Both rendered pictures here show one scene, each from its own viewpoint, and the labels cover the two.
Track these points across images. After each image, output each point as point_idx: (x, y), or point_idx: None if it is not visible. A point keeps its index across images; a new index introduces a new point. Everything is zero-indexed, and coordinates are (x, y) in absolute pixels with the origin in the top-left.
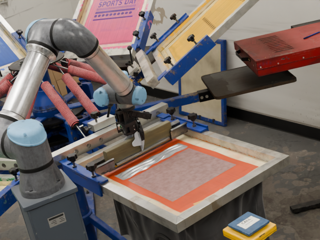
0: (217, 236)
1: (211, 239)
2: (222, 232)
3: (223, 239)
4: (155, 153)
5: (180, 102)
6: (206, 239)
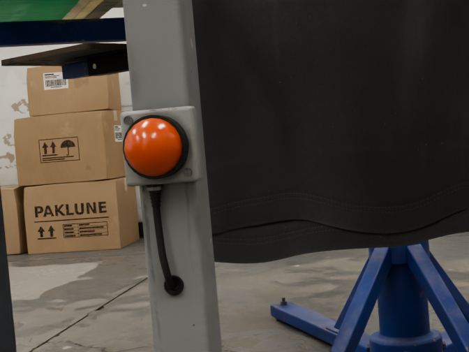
0: (296, 8)
1: (263, 5)
2: (325, 3)
3: (324, 34)
4: None
5: None
6: (241, 0)
